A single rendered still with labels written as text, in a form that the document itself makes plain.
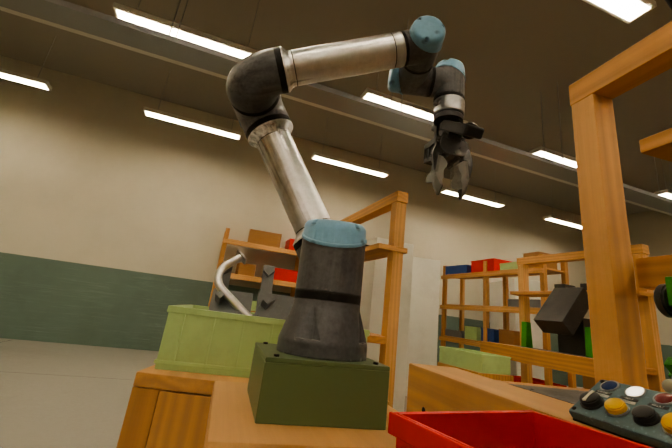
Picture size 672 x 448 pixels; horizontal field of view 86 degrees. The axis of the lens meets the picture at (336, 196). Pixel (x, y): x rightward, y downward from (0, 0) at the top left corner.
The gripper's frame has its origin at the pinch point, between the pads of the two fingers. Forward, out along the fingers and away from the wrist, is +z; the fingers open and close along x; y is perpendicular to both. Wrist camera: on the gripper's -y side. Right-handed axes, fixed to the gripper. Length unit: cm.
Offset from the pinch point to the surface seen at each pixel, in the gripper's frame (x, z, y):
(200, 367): 48, 49, 49
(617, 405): -6.6, 35.9, -28.9
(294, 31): 34, -331, 350
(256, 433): 36, 44, -18
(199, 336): 50, 41, 50
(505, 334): -382, 28, 453
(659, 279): -74, 9, 10
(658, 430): -6, 37, -34
